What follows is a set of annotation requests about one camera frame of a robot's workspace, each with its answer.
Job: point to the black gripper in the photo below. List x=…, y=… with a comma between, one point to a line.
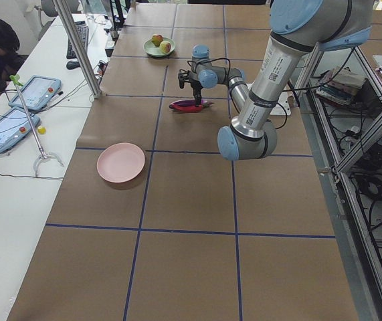
x=195, y=87

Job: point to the purple eggplant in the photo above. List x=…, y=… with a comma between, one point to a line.
x=192, y=102

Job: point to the red chili pepper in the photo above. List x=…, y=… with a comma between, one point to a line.
x=186, y=108

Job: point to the green pink peach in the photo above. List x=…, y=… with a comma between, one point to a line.
x=165, y=47

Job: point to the red yellow pomegranate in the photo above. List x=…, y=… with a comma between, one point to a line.
x=156, y=39

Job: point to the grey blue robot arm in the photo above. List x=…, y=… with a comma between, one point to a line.
x=296, y=28

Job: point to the green plate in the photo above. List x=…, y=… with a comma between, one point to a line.
x=153, y=51

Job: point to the pink plate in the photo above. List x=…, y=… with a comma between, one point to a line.
x=120, y=162

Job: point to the black computer mouse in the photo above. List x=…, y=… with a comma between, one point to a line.
x=71, y=65

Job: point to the stack of books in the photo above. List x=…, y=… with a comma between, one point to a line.
x=340, y=86

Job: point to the yellow small ball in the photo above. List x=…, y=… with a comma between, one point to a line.
x=41, y=129

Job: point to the blue teach pendant tablet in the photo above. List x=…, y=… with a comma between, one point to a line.
x=37, y=91
x=14, y=126

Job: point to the metal reacher grabber tool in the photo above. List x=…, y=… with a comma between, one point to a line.
x=43, y=156

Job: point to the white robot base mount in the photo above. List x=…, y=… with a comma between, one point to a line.
x=282, y=108

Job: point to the aluminium frame post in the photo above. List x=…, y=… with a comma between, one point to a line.
x=88, y=58

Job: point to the aluminium frame rack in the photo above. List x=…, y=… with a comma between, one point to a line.
x=347, y=143

